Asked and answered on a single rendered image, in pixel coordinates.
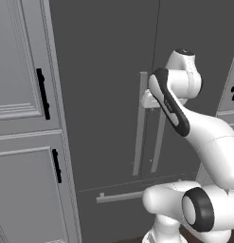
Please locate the dark grey fridge drawer front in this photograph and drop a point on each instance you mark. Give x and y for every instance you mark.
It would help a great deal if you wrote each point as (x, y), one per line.
(118, 218)

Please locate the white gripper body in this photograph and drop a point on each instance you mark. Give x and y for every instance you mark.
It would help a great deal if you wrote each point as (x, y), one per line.
(149, 99)

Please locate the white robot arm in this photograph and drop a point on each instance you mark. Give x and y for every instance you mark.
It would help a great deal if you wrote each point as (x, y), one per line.
(213, 142)

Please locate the dark grey fridge door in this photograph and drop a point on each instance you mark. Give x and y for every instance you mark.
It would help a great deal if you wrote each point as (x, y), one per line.
(102, 95)
(203, 31)

